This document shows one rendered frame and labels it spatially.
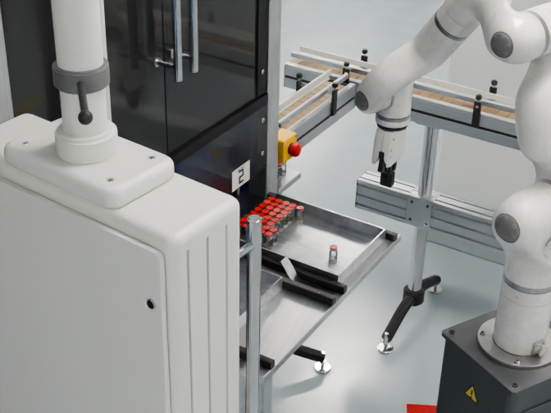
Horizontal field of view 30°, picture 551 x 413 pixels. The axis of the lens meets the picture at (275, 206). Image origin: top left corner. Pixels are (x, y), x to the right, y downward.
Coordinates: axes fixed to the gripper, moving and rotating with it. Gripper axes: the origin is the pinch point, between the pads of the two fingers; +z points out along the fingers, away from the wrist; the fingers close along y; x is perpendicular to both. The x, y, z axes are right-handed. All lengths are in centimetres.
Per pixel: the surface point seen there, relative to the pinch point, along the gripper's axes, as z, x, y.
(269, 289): 18.8, -13.8, 33.9
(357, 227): 20.8, -9.7, -5.8
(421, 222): 65, -21, -85
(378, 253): 22.2, -0.3, 0.9
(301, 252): 22.0, -17.4, 11.5
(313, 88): 17, -59, -71
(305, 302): 22.2, -6.0, 29.8
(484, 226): 59, 2, -85
